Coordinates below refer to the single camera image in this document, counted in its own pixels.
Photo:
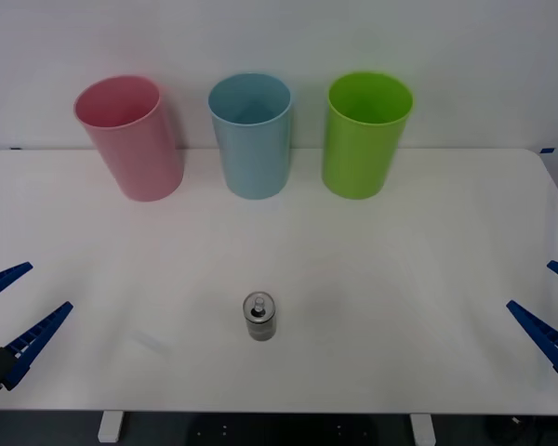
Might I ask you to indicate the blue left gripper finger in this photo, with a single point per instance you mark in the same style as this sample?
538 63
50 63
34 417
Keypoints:
32 339
0 281

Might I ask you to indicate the black drink can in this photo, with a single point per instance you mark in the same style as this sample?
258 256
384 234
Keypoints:
260 325

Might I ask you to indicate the white table leg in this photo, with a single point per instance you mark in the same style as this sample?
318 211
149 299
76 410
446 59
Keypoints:
109 426
422 429

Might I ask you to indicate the pink plastic bin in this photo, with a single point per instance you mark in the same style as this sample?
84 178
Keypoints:
135 153

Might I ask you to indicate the green plastic bin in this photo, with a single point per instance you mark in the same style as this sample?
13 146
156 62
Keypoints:
358 158

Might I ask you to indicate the pale blue plastic bin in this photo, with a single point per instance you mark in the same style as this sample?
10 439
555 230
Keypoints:
253 158

